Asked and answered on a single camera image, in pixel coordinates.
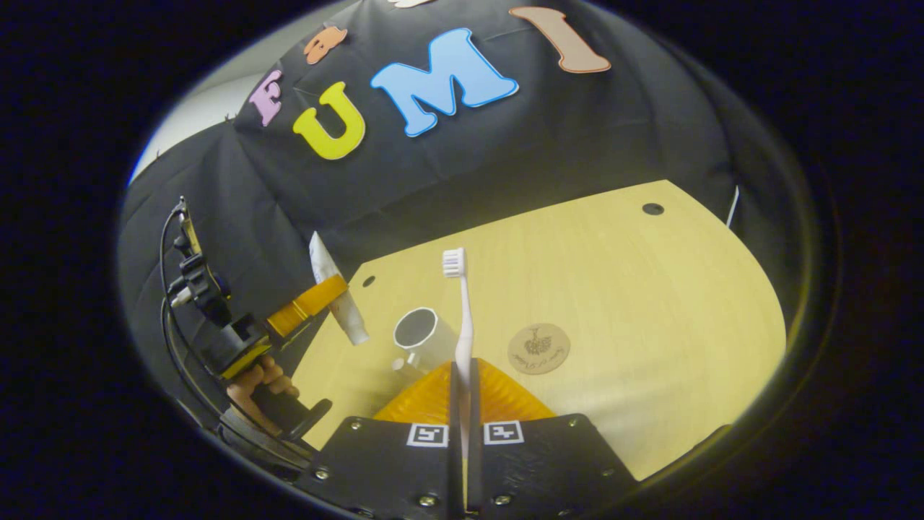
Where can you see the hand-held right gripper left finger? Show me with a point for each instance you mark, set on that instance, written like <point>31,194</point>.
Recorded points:
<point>404,469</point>

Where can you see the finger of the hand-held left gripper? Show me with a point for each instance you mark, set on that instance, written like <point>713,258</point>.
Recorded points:
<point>307,307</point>

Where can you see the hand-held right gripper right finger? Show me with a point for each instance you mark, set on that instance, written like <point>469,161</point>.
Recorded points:
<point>541,469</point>

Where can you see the white toothpaste tube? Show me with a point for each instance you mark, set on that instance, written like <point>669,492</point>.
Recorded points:
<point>325,260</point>

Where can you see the round wooden coaster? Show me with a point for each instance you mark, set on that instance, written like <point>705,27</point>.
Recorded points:
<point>538,348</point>

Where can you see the white cup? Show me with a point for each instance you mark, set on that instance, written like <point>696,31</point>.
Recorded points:
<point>426,339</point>

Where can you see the white toothbrush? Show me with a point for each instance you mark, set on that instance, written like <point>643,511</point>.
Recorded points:
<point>464,325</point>

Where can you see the black backdrop cloth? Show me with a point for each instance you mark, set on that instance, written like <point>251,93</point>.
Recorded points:
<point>505,159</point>

